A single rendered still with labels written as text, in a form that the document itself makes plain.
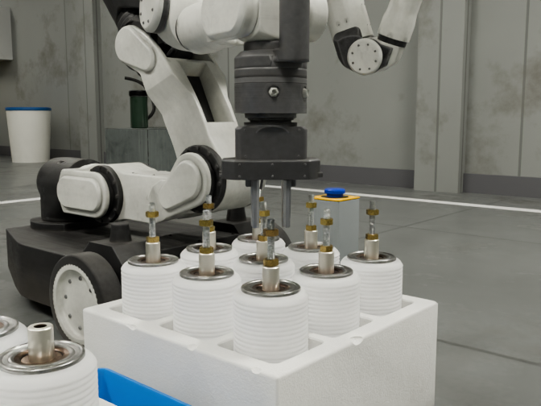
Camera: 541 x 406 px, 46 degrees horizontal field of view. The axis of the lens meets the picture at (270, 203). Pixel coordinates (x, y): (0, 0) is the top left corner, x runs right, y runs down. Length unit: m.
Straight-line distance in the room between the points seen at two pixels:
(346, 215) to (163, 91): 0.48
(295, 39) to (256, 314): 0.32
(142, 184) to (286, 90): 0.79
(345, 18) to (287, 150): 0.71
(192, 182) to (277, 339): 0.57
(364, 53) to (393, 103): 2.98
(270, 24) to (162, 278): 0.40
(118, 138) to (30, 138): 2.27
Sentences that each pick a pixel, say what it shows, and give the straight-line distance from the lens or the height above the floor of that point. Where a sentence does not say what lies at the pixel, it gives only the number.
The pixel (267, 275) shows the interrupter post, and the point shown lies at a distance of 0.79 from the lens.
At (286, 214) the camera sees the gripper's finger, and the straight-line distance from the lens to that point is 0.77.
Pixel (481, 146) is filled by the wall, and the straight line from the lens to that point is 4.10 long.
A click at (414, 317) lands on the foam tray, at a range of 0.97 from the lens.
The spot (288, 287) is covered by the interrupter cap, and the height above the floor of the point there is 0.25.
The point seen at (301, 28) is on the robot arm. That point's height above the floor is 0.56.
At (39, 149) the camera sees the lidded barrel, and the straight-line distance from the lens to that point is 7.01.
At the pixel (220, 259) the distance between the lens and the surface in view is 1.01.
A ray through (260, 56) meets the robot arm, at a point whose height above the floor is 0.53.
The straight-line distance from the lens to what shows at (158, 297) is 0.94.
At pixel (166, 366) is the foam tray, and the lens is 0.87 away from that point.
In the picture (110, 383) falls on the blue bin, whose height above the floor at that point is 0.10.
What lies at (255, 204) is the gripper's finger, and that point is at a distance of 0.77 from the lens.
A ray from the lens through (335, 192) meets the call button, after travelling 1.20.
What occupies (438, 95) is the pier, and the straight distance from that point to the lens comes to 4.11.
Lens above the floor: 0.47
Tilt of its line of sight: 8 degrees down
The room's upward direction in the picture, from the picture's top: straight up
